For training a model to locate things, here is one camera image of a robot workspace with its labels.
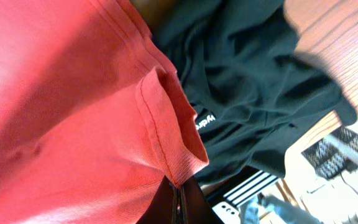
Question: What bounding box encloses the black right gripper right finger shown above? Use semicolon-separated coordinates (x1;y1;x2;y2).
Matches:
178;177;223;224

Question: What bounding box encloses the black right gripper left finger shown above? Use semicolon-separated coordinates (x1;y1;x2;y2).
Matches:
137;177;179;224

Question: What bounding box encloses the red printed t-shirt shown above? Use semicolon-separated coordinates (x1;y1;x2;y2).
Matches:
0;0;209;223

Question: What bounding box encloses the black garment with white logo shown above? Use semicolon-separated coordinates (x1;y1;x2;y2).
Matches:
153;0;357;185

